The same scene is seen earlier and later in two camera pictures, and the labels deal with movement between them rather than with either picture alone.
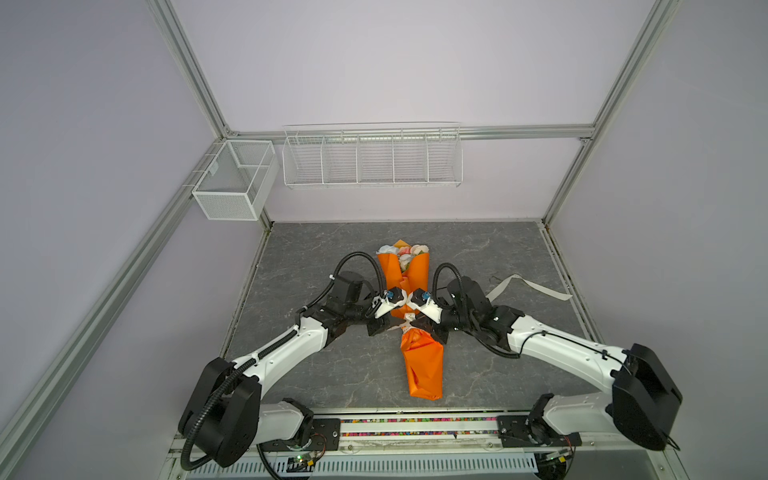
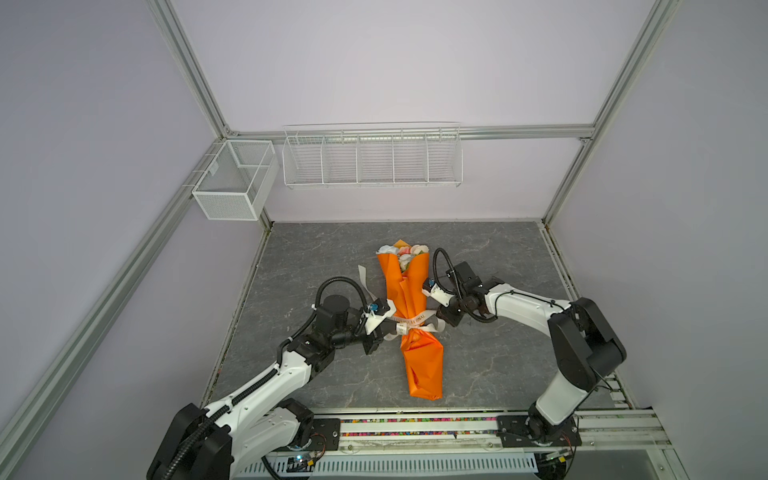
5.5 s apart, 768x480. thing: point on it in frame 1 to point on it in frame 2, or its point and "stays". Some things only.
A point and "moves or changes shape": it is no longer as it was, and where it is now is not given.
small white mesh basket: x=239 y=180 stays
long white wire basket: x=372 y=154 stays
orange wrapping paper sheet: x=424 y=356 stays
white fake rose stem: x=387 y=249 stays
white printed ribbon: x=407 y=322 moves or changes shape
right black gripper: x=431 y=327 to x=452 y=319
